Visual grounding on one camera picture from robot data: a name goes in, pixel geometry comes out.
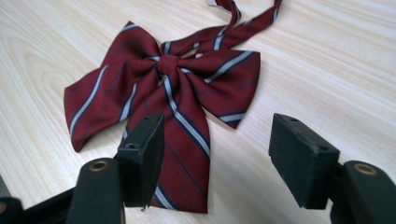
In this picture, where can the dark red striped bow tie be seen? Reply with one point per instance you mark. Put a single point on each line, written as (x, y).
(190, 93)

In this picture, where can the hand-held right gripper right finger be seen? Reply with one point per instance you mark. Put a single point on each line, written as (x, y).
(300, 161)

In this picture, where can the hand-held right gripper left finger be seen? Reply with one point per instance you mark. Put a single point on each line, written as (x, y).
(141, 161)

